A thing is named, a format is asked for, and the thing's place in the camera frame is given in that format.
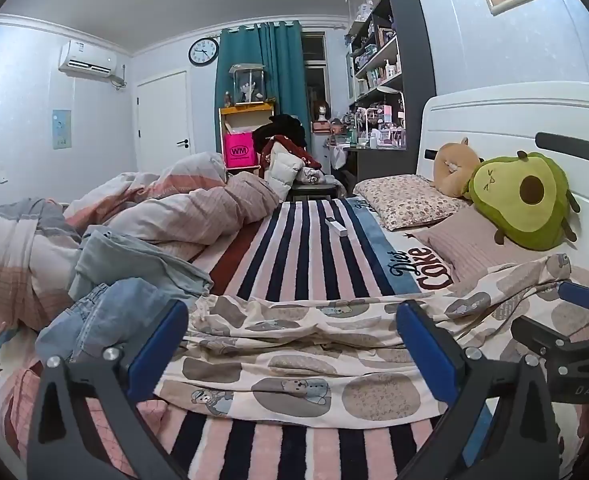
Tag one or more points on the white door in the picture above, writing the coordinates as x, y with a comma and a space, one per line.
163, 120

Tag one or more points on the dark curved bar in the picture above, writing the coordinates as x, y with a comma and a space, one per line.
574, 144

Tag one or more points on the avocado plush toy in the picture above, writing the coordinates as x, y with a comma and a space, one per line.
524, 200

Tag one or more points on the brown plush toy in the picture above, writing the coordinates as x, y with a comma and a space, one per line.
452, 170

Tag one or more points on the light blue jeans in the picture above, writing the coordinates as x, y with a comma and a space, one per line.
124, 305

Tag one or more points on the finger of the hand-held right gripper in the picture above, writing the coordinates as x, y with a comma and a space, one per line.
544, 335
582, 296

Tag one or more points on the pink checked cloth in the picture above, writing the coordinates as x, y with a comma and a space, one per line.
24, 395

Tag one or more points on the cluttered desk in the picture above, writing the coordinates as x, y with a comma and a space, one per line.
364, 135

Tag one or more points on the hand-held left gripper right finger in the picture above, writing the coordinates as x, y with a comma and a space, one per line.
424, 345

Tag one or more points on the glass display case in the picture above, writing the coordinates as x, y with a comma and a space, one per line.
248, 84

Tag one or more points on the white headboard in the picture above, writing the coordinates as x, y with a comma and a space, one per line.
504, 115

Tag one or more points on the dark bedside stool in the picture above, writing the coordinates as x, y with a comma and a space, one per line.
312, 191

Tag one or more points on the pink ribbed pillow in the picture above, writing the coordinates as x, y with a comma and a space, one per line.
474, 245

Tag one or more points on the floral pillow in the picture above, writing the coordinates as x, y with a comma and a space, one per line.
407, 200

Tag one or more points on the wig head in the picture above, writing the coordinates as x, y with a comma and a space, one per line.
320, 112

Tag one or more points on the yellow shelf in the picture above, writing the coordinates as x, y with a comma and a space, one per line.
247, 115

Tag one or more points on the window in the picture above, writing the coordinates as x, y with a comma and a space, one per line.
315, 67

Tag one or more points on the pale blue garment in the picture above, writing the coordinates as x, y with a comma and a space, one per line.
124, 260

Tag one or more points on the small white box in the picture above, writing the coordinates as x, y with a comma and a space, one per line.
335, 226

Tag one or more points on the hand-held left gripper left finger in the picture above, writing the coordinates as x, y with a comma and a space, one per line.
160, 342

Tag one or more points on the small blue wall poster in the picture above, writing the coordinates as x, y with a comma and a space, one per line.
62, 127

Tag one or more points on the pink and white duvet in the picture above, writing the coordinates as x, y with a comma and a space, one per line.
184, 210

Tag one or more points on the wall clock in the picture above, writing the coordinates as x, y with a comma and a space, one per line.
203, 52

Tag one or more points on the teal curtain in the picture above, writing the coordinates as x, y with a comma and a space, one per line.
264, 70

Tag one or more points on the bear print pants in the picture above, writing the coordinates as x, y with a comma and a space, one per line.
284, 360

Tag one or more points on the dark bookshelf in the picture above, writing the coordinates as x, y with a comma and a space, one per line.
394, 60

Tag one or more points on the pink shopping bag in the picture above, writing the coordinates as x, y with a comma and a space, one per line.
240, 150

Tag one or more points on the white air conditioner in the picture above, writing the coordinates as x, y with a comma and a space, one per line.
87, 59

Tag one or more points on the striped printed blanket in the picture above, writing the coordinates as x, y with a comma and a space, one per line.
304, 250

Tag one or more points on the pile of clothes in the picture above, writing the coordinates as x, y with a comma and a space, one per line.
289, 152

